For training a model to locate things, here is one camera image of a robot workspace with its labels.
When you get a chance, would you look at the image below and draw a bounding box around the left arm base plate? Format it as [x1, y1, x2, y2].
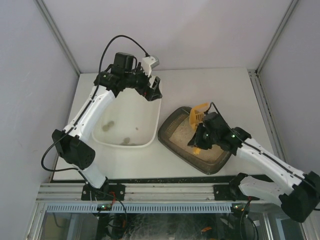
[81, 181, 126, 201]

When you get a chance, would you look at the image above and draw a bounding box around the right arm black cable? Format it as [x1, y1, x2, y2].
[209, 101, 320, 193]

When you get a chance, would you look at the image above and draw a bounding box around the yellow litter scoop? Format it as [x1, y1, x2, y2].
[189, 102, 210, 155]

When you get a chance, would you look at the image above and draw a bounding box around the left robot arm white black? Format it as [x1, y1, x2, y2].
[51, 52, 162, 189]

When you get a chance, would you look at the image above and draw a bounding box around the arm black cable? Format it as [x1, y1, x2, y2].
[209, 101, 320, 193]
[41, 35, 151, 172]

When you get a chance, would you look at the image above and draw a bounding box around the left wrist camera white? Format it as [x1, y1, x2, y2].
[141, 55, 160, 77]

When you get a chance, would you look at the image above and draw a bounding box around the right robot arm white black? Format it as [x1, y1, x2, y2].
[188, 111, 320, 223]

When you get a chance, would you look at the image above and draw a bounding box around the grey slotted cable duct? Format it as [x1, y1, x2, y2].
[46, 202, 232, 214]

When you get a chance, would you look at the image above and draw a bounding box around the white plastic tub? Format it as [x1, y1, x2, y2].
[91, 88, 162, 148]

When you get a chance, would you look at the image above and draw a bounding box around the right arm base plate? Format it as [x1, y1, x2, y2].
[213, 173, 250, 201]

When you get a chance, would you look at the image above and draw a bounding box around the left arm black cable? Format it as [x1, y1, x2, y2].
[41, 35, 151, 172]

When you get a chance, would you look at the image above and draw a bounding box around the aluminium front rail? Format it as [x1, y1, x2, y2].
[36, 181, 309, 203]

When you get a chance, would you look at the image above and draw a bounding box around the dark grey litter box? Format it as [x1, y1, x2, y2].
[156, 106, 233, 175]

